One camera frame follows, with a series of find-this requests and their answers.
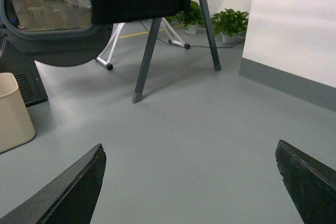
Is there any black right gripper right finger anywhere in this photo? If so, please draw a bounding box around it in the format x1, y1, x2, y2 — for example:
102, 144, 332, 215
275, 140, 335, 223

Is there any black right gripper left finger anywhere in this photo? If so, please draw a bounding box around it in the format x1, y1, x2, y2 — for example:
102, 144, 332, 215
1, 144, 107, 223

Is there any beige plastic laundry hamper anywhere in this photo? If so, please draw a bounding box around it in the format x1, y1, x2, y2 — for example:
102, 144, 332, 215
1, 72, 36, 153

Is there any potted green plant right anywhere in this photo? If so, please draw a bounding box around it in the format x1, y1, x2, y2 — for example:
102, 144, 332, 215
211, 8, 249, 44

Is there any potted green plant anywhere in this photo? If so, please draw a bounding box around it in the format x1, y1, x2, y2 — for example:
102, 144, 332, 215
165, 1, 204, 35
211, 8, 249, 44

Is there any round washing machine door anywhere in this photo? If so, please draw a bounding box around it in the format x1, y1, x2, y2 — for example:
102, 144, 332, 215
1, 0, 113, 67

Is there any white folding stand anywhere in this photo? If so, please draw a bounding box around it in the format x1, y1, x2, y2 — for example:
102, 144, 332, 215
95, 18, 191, 71

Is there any potted green plant left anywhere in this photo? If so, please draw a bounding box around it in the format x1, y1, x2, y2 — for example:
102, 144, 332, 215
165, 1, 204, 35

